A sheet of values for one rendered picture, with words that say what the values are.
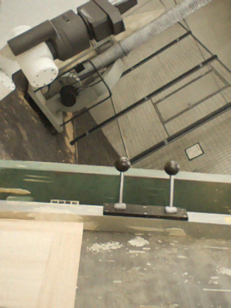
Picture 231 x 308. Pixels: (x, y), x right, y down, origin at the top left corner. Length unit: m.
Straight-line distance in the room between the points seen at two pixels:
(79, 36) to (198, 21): 8.48
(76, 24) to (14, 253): 0.48
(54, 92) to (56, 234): 5.26
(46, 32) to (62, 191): 0.52
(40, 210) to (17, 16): 3.59
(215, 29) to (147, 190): 8.37
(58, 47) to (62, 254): 0.42
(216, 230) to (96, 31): 0.53
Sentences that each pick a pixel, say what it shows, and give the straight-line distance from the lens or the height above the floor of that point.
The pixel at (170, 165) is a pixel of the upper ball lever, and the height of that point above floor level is 1.52.
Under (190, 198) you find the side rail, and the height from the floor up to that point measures 1.51.
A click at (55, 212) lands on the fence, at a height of 1.24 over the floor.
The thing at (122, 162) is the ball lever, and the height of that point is 1.43.
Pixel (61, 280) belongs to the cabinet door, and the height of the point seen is 1.26.
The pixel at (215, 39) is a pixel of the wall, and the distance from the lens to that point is 9.62.
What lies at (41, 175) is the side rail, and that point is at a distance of 1.29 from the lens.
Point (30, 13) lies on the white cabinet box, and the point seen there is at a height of 0.88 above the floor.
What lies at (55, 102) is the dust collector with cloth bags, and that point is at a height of 0.29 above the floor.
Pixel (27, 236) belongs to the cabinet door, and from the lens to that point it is 1.02.
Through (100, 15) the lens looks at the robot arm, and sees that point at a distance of 0.99.
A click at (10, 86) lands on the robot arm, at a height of 1.32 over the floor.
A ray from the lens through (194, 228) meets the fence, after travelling 1.09.
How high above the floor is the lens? 1.60
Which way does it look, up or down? 9 degrees down
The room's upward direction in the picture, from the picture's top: 60 degrees clockwise
